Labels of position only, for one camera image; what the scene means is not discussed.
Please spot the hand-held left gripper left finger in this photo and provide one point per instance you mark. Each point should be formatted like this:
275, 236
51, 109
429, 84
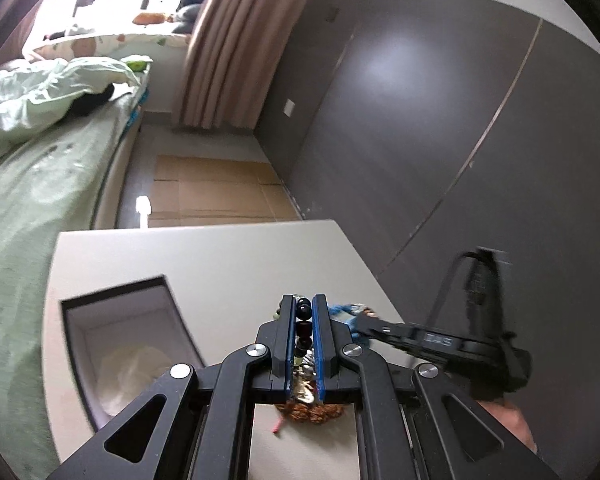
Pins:
288, 332

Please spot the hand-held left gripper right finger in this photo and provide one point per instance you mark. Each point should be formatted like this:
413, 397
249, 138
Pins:
320, 340

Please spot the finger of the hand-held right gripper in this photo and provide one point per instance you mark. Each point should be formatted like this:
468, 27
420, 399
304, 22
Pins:
385, 334

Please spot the black jewelry box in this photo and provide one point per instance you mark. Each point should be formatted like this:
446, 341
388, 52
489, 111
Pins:
80, 325

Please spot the person's right hand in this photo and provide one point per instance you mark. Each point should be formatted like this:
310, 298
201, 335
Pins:
510, 425

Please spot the small pink charm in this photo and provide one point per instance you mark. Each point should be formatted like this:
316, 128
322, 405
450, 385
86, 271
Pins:
276, 428

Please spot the white small table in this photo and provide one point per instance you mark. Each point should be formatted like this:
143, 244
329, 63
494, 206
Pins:
205, 260

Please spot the flat brown cardboard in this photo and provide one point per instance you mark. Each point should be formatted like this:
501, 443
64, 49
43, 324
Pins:
215, 190

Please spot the white padding paper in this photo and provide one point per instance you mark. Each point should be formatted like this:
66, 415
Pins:
130, 375

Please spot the bed with green sheet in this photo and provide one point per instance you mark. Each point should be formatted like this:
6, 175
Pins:
30, 260

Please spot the colourful printed mattress pad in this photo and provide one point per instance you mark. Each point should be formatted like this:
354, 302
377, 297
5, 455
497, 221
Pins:
136, 110

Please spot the pink curtain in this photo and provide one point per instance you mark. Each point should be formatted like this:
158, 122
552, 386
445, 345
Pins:
230, 45

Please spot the green plush toy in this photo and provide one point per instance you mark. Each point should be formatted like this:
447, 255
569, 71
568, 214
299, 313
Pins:
136, 64

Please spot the grey blue pillow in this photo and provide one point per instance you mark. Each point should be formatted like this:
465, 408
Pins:
187, 20

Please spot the printed window seat cushion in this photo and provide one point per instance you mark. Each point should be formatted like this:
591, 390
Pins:
105, 42

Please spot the light green duvet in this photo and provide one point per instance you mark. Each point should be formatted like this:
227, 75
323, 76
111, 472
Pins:
40, 95

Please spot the orange plush toy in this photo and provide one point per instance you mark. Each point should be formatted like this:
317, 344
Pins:
150, 18

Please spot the pile of small clothes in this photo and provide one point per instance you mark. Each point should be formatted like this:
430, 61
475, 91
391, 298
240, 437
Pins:
67, 31

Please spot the white wall socket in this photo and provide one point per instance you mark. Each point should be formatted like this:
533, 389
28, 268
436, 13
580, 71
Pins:
289, 108

